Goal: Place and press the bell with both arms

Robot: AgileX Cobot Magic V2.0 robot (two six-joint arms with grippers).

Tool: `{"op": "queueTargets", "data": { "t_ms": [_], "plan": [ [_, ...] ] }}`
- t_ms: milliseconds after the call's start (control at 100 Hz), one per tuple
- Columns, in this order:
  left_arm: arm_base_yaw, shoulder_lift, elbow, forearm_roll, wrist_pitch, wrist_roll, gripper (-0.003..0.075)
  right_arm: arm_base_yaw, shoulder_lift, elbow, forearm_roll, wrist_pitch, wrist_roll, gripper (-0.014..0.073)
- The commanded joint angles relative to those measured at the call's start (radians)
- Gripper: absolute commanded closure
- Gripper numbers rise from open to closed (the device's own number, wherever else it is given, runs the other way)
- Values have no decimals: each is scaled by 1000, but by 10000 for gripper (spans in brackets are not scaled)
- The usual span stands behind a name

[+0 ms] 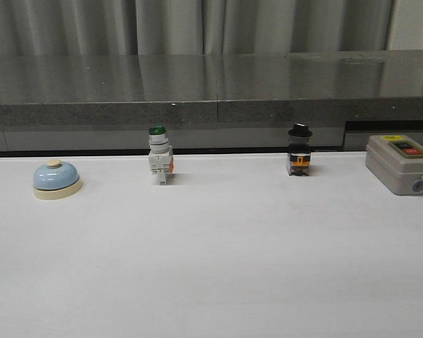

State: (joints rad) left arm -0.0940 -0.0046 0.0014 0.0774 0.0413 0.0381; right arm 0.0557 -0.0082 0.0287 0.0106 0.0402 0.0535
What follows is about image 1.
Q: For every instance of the blue and cream call bell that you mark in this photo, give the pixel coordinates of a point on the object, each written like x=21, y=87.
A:
x=56, y=179

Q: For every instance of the grey stone counter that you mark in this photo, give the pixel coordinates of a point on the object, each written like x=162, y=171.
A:
x=208, y=104

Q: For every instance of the grey pleated curtain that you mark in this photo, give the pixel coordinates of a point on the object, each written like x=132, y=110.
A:
x=55, y=28

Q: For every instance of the green-capped white pushbutton switch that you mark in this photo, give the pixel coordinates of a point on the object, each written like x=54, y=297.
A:
x=161, y=154

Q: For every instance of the black selector knob switch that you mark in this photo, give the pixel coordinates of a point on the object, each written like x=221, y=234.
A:
x=299, y=154

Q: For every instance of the grey on-off switch box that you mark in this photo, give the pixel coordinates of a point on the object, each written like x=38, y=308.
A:
x=397, y=160

